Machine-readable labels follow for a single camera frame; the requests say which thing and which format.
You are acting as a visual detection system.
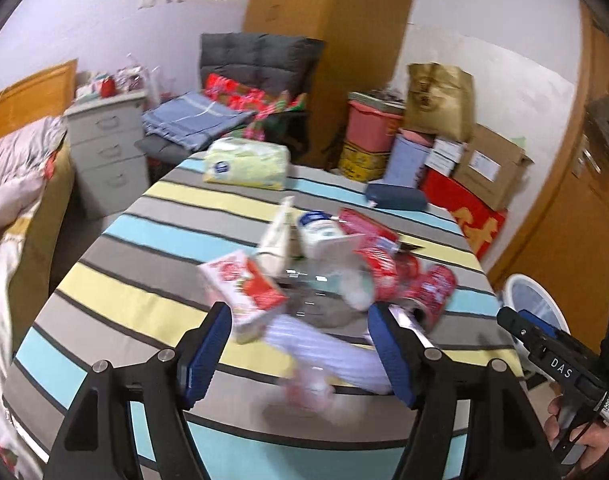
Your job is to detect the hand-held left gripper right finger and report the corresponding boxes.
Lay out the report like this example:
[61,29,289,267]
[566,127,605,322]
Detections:
[367,301,568,480]

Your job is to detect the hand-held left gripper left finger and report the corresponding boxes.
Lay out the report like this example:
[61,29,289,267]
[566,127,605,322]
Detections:
[43,301,232,480]

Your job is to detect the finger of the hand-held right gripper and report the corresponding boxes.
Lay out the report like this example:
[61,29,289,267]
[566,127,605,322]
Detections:
[497,306,541,357]
[515,309,560,341]

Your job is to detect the white trash bin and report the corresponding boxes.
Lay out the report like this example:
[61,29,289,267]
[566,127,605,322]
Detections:
[499,273,573,391]

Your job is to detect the lavender striped packet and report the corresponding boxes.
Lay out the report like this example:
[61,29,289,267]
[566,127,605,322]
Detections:
[267,314,400,396]

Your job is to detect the red and white carton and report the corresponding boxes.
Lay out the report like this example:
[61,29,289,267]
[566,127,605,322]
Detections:
[198,250,289,345]

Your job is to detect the pink white plastic wrapper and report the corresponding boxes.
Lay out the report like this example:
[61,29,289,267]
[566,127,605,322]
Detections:
[282,367,358,423]

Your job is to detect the clear plastic bottle red label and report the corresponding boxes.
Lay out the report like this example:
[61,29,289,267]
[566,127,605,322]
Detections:
[329,247,423,311]

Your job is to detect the red snack packet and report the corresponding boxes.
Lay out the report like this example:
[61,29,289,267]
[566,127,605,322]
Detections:
[339,207,400,256]

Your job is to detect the person's right hand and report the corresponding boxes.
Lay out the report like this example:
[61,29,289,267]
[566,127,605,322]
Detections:
[543,396,609,468]

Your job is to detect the red can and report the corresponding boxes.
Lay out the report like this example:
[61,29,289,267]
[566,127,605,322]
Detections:
[405,265,458,328]

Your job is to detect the wooden door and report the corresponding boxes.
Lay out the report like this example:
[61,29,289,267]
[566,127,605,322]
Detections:
[489,0,609,311]

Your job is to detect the striped tablecloth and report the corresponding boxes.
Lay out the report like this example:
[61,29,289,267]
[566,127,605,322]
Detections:
[2,152,525,480]

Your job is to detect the red gift box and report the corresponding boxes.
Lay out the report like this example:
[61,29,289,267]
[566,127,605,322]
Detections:
[422,167,508,261]

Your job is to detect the white bottle with blue cap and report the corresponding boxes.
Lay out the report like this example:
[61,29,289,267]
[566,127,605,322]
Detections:
[297,211,358,261]

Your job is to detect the open cardboard box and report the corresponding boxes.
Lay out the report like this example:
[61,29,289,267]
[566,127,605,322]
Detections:
[452,122,535,211]

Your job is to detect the dark blue case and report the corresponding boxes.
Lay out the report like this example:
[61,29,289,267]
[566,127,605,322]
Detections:
[365,182,429,212]

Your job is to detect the small white box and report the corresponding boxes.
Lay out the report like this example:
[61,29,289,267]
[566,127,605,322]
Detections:
[431,136,468,158]
[427,154,460,177]

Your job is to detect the lavender cylinder container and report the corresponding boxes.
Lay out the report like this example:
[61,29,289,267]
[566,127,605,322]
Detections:
[385,129,438,191]

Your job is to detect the olive bed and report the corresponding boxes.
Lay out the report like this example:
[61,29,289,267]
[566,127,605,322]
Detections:
[12,140,81,356]

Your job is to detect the yellow-green tissue pack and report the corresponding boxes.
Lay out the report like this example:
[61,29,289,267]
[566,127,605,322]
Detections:
[203,137,291,192]

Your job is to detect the yellow box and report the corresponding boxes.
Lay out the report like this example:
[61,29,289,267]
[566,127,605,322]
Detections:
[339,140,390,183]

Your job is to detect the grey drawer cabinet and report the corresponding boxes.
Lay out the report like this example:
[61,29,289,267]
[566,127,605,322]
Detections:
[64,87,152,221]

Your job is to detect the pink plastic storage bin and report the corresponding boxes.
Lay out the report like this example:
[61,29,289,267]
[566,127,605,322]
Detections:
[345,100,404,153]

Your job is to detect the brown paper bag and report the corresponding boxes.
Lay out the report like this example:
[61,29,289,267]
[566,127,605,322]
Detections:
[403,61,476,143]

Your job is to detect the blue folded cloth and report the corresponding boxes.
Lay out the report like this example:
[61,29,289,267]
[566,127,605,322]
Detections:
[142,91,252,150]

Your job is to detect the pink grey quilt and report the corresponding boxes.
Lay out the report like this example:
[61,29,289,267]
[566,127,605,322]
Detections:
[0,115,68,241]

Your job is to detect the red plaid cloth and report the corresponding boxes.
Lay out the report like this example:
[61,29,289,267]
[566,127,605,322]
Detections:
[204,72,305,141]

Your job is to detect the grey padded chair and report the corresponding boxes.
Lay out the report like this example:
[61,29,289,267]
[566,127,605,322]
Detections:
[134,32,328,166]

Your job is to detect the wooden headboard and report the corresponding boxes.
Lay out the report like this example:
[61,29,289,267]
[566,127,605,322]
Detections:
[0,59,78,143]

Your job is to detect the wooden wardrobe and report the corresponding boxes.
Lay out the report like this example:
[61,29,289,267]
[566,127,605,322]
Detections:
[242,0,423,171]

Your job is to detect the metal door handle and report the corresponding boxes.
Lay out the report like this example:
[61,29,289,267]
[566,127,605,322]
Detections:
[575,132,601,178]

